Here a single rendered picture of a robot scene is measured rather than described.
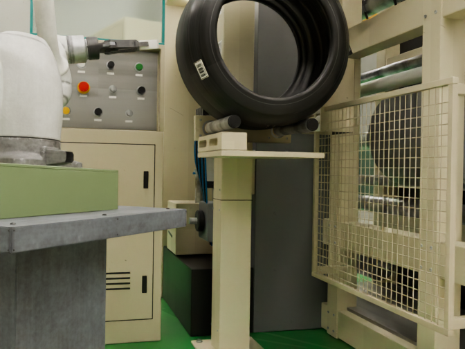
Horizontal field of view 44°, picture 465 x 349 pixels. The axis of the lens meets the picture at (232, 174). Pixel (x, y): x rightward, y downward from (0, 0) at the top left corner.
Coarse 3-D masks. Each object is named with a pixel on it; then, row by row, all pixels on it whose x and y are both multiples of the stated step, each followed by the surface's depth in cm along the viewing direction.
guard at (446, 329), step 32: (384, 96) 186; (448, 96) 154; (384, 128) 187; (416, 128) 170; (448, 128) 154; (320, 160) 234; (416, 160) 170; (448, 160) 154; (320, 192) 233; (352, 192) 207; (448, 192) 154; (320, 224) 233; (448, 224) 153; (448, 256) 153; (352, 288) 206; (448, 288) 153; (416, 320) 167; (448, 320) 153
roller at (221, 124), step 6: (216, 120) 205; (222, 120) 195; (228, 120) 188; (234, 120) 188; (240, 120) 189; (210, 126) 211; (216, 126) 203; (222, 126) 196; (228, 126) 189; (234, 126) 188; (210, 132) 216; (216, 132) 212
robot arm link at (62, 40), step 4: (60, 36) 182; (64, 36) 183; (60, 40) 180; (64, 40) 181; (60, 44) 179; (64, 44) 180; (60, 48) 179; (64, 48) 180; (68, 48) 181; (60, 52) 178; (64, 52) 180; (68, 52) 181; (64, 56) 179; (68, 56) 182; (68, 60) 183
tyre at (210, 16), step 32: (192, 0) 189; (224, 0) 186; (256, 0) 220; (288, 0) 222; (320, 0) 195; (192, 32) 186; (320, 32) 221; (192, 64) 189; (224, 64) 186; (320, 64) 222; (192, 96) 207; (224, 96) 188; (256, 96) 189; (288, 96) 223; (320, 96) 196; (256, 128) 206
